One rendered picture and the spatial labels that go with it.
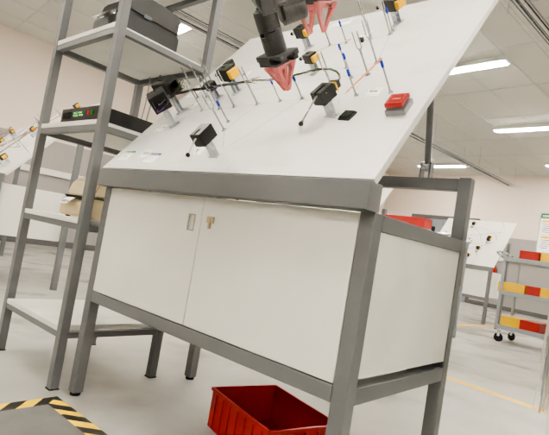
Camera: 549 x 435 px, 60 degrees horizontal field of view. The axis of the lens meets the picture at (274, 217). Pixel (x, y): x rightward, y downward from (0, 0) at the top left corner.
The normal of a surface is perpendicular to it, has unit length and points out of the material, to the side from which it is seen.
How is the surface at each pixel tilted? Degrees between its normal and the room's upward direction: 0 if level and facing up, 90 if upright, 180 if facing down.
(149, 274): 90
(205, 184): 90
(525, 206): 90
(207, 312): 90
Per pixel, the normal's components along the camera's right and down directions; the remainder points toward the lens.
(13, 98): 0.67, 0.07
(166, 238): -0.65, -0.15
